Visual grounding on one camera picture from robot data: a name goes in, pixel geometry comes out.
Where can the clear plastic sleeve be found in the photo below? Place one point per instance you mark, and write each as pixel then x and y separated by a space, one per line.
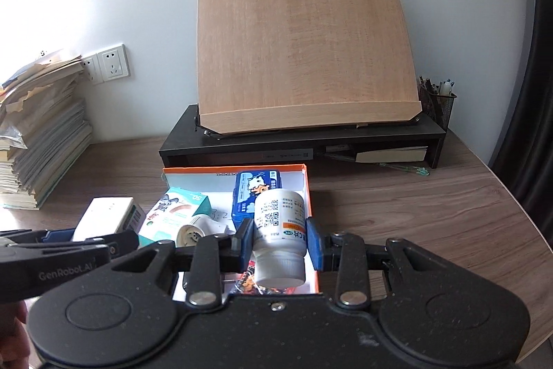
pixel 11 136

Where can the teal bandage box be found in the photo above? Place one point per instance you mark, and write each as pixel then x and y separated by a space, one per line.
pixel 173 213

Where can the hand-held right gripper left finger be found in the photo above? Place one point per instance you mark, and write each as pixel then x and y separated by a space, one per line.
pixel 244 243

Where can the wooden book stand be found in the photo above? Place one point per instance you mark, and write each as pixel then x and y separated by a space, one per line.
pixel 302 49

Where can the black monitor riser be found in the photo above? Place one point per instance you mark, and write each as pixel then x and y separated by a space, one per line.
pixel 242 146

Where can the black mesh pen holder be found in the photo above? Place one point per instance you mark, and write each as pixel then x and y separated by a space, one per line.
pixel 443 112

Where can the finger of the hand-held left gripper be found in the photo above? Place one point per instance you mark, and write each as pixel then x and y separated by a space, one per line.
pixel 123 243
pixel 56 236

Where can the orange and white cardboard box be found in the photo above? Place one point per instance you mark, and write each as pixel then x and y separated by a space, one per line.
pixel 194 181

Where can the playing card box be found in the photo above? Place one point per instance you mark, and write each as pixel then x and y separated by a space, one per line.
pixel 248 286

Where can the person's left hand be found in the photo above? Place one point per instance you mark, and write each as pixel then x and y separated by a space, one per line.
pixel 13 334

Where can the white pill bottle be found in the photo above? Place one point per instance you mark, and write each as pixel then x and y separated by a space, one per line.
pixel 278 222

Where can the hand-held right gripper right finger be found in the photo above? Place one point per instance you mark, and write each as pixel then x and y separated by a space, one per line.
pixel 314 243

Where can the beige notepad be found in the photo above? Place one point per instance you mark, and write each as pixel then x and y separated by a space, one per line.
pixel 389 155

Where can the stack of papers and books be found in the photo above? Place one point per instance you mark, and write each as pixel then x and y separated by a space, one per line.
pixel 43 144

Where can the white medicine box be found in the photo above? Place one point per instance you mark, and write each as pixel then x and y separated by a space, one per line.
pixel 108 213

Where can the white mosquito repellent heater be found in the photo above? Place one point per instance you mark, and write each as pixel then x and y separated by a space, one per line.
pixel 203 227

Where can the white wall socket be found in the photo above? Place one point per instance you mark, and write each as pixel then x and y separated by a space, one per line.
pixel 113 63
pixel 91 68

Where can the blue plastic box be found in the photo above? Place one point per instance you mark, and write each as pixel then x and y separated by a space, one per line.
pixel 246 196

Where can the teal pen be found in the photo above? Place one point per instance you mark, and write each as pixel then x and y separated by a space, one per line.
pixel 414 170

